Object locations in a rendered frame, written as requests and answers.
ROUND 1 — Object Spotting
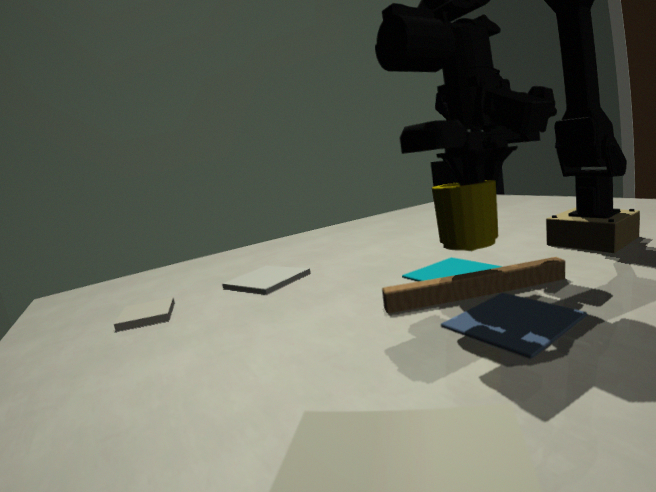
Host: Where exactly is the dark yellow cup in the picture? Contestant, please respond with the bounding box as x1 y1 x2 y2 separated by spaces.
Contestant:
432 180 498 252

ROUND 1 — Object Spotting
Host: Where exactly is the brown wooden bar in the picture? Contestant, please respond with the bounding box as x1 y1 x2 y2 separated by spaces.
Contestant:
382 257 566 313

